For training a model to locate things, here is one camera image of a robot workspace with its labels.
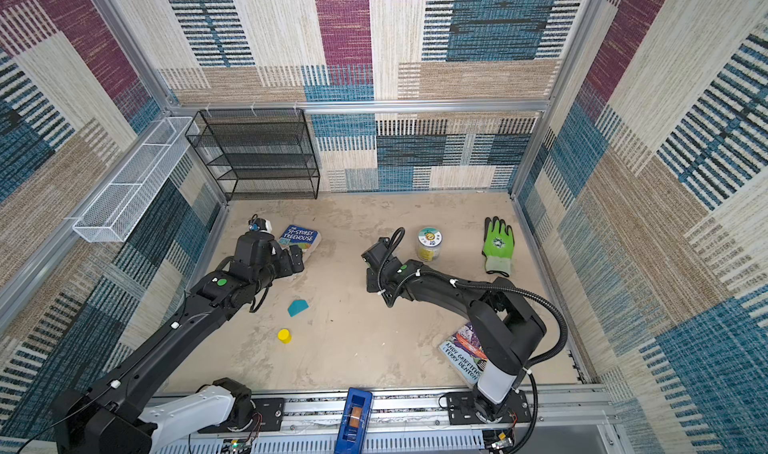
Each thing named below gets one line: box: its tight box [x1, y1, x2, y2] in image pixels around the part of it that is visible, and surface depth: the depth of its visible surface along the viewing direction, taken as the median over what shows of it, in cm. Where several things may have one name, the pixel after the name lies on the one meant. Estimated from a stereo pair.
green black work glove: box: [482, 216, 515, 277], surface depth 106 cm
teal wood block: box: [287, 300, 309, 317], surface depth 93 cm
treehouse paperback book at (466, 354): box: [439, 321, 488, 387], surface depth 82 cm
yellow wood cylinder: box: [277, 328, 292, 344], surface depth 85 cm
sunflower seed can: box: [417, 227, 443, 262], surface depth 98 cm
